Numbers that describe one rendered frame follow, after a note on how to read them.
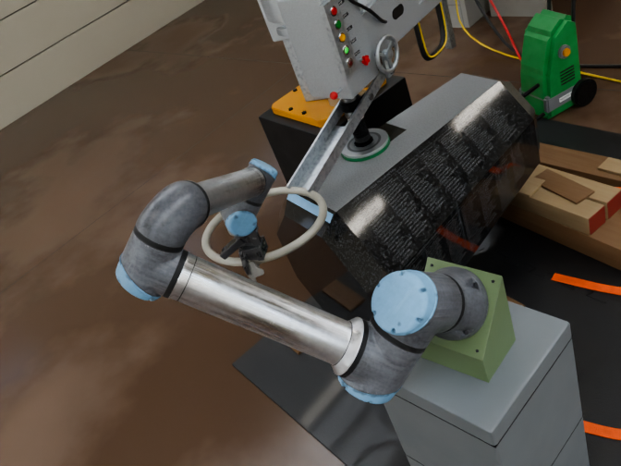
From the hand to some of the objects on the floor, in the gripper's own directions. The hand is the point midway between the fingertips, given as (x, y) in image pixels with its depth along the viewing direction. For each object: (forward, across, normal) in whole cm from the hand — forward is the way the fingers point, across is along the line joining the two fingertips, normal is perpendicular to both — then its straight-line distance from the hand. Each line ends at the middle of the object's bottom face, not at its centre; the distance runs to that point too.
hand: (254, 275), depth 228 cm
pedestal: (+80, +160, -11) cm, 179 cm away
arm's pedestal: (+87, -36, -75) cm, 120 cm away
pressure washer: (+70, +225, -131) cm, 270 cm away
